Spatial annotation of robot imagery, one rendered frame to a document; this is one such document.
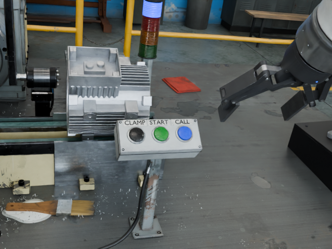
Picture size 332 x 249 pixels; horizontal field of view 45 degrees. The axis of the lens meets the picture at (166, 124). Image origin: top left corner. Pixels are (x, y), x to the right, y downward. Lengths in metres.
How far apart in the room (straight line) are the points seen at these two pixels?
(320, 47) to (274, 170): 0.76
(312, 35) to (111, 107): 0.55
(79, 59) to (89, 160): 0.26
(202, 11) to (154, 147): 5.29
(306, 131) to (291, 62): 0.76
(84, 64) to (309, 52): 0.56
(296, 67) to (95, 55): 0.55
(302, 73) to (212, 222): 0.52
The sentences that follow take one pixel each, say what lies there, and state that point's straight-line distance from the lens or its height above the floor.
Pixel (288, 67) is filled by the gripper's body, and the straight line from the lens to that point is 0.62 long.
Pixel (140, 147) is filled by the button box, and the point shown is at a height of 1.05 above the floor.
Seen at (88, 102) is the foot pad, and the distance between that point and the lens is 0.96.
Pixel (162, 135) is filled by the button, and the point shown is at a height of 1.07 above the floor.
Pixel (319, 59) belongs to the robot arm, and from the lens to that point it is 0.58.
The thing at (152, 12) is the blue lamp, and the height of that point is 1.18.
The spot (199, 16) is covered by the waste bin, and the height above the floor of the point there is 0.20.
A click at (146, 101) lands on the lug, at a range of 0.97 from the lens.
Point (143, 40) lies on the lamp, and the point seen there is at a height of 1.09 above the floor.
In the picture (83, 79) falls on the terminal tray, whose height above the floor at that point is 1.10.
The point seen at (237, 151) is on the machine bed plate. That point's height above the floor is 0.80.
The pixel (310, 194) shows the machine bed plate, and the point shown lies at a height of 0.80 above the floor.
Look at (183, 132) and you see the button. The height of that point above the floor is 1.07.
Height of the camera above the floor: 1.46
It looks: 28 degrees down
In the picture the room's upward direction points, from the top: 8 degrees clockwise
